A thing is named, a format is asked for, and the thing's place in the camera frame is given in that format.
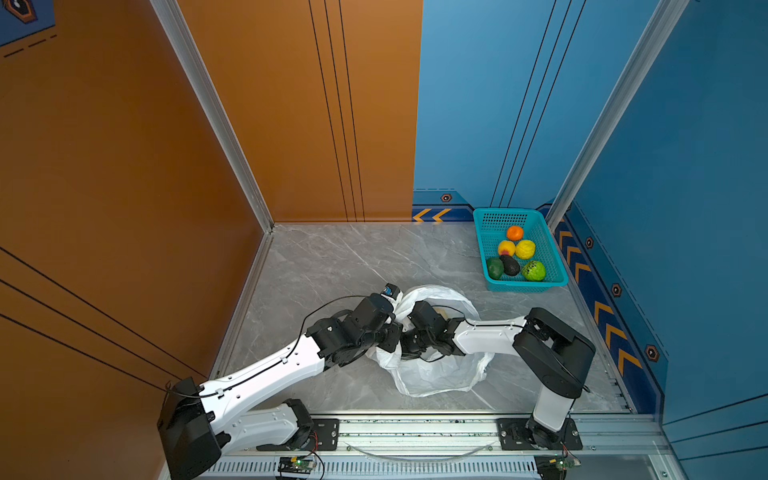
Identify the aluminium front rail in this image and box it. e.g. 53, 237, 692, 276
200, 405, 684, 479

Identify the dark avocado fruit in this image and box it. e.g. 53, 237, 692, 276
499, 254, 521, 277

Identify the orange fruit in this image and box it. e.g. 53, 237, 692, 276
506, 225, 524, 242

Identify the white plastic bag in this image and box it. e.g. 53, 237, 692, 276
366, 285, 494, 398

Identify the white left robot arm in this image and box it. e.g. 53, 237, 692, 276
157, 284, 403, 479

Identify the teal plastic basket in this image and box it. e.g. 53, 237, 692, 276
473, 208, 568, 293

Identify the left circuit board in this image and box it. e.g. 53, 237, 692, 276
277, 456, 318, 478

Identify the aluminium corner post right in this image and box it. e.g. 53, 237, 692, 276
546, 0, 689, 233

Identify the yellow fruit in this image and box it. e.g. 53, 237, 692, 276
497, 240, 516, 257

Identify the dark green avocado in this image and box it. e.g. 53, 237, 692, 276
486, 257, 505, 280

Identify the circuit board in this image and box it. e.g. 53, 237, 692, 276
534, 456, 581, 480
277, 456, 318, 478

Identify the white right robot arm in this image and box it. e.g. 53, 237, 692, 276
398, 300, 595, 454

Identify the aluminium corner post left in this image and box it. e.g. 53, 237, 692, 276
150, 0, 274, 233

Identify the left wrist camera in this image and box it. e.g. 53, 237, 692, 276
381, 283, 402, 302

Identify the green fruit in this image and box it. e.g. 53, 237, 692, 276
521, 260, 547, 282

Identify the yellow bumpy lemon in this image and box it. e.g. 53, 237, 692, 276
515, 240, 536, 260

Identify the right circuit board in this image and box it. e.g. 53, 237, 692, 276
534, 456, 581, 480

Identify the aluminium corner post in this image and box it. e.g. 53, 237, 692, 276
150, 0, 274, 233
546, 0, 689, 233

